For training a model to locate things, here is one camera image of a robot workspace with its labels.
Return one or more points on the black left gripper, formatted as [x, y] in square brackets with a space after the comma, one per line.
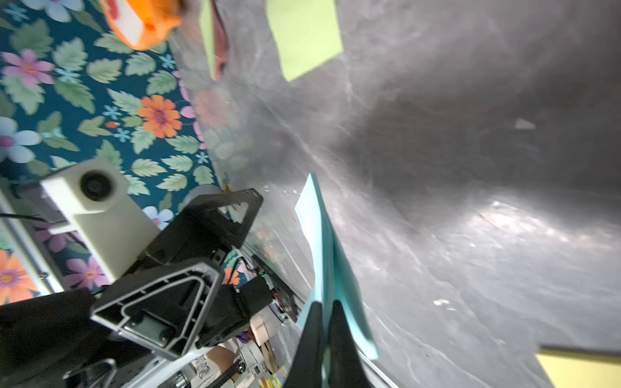
[52, 341]

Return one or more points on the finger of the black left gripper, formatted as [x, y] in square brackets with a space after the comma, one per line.
[203, 233]

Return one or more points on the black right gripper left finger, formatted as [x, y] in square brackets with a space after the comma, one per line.
[306, 369]

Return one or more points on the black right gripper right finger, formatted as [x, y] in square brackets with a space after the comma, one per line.
[345, 365]

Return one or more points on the torn blue memo page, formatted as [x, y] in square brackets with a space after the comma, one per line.
[334, 277]

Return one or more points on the green memo pad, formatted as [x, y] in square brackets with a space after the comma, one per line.
[214, 39]

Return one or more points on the torn green memo page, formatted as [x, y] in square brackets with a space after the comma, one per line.
[307, 34]

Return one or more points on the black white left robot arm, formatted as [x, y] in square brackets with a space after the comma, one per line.
[232, 311]

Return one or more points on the yellow memo pad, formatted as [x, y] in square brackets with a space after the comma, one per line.
[572, 368]

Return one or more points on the orange clownfish plush toy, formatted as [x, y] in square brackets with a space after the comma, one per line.
[142, 24]

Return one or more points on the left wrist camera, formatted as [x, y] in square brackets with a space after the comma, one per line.
[93, 198]

